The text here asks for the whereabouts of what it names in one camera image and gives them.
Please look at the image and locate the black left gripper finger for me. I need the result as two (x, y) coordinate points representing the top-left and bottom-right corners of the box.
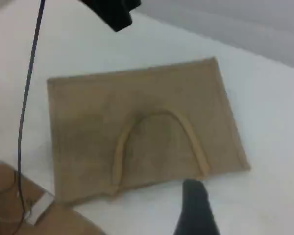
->
(80, 0), (143, 33)

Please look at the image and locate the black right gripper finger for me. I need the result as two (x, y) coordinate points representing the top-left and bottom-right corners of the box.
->
(172, 179), (222, 235)

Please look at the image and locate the brown jute tote bag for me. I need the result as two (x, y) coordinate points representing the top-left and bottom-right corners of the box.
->
(46, 56), (252, 204)

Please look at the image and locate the small white block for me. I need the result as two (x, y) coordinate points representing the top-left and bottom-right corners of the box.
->
(26, 191), (56, 226)

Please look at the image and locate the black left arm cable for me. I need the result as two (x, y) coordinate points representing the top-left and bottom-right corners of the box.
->
(16, 0), (47, 221)

